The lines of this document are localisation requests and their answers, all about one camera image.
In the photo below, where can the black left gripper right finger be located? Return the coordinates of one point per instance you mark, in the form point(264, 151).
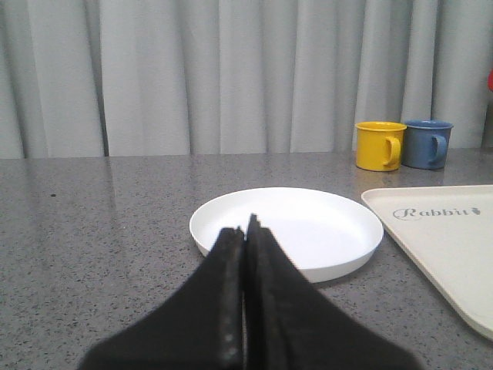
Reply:
point(291, 325)

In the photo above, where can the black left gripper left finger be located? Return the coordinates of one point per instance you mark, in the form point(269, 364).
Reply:
point(199, 327)

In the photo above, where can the white round plate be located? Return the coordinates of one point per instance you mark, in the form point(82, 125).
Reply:
point(326, 236)

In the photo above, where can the cream rabbit print tray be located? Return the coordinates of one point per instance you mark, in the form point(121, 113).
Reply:
point(447, 233)

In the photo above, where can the yellow mug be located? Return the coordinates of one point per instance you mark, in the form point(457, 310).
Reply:
point(379, 145)

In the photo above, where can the blue mug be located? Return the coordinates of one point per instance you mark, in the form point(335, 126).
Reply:
point(425, 144)

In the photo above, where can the grey curtain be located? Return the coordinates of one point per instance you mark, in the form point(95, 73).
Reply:
point(141, 78)

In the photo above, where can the red mug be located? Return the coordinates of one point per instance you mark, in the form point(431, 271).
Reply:
point(490, 80)

